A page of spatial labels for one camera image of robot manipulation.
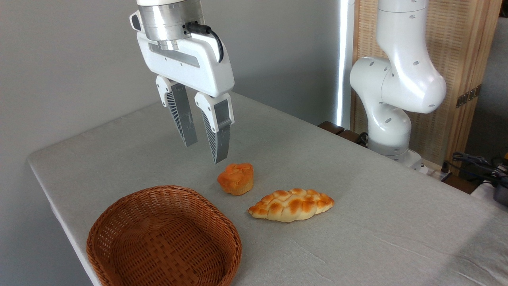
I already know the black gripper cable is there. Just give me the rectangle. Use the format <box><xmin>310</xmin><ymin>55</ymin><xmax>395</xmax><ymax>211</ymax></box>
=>
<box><xmin>184</xmin><ymin>21</ymin><xmax>225</xmax><ymax>63</ymax></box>

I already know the black cable bundle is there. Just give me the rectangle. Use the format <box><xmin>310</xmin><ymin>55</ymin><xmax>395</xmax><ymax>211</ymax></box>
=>
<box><xmin>452</xmin><ymin>152</ymin><xmax>508</xmax><ymax>187</ymax></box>

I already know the brown wicker basket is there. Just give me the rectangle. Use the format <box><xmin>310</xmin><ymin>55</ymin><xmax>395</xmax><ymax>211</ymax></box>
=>
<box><xmin>86</xmin><ymin>185</ymin><xmax>243</xmax><ymax>286</ymax></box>

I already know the orange muffin bread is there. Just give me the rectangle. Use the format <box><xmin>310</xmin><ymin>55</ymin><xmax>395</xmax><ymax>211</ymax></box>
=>
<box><xmin>217</xmin><ymin>162</ymin><xmax>254</xmax><ymax>196</ymax></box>

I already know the wooden bamboo folding screen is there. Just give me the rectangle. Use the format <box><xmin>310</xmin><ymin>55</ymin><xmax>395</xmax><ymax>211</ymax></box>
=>
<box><xmin>351</xmin><ymin>0</ymin><xmax>503</xmax><ymax>176</ymax></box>

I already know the braided golden bread loaf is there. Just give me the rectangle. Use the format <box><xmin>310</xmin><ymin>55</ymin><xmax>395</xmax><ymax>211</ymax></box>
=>
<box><xmin>248</xmin><ymin>188</ymin><xmax>335</xmax><ymax>223</ymax></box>

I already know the grey tablecloth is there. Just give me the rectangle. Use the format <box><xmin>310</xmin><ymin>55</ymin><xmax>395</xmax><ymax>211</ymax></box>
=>
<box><xmin>27</xmin><ymin>92</ymin><xmax>508</xmax><ymax>286</ymax></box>

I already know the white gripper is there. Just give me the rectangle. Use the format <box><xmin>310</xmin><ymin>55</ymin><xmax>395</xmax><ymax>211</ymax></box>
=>
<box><xmin>129</xmin><ymin>11</ymin><xmax>235</xmax><ymax>164</ymax></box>

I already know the dark metal screen hinge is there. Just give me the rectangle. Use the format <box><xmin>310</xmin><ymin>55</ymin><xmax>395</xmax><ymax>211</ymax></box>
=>
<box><xmin>455</xmin><ymin>84</ymin><xmax>482</xmax><ymax>108</ymax></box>

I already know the dark brown wooden block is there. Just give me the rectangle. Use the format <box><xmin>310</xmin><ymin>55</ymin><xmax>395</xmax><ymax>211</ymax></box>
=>
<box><xmin>317</xmin><ymin>120</ymin><xmax>345</xmax><ymax>136</ymax></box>

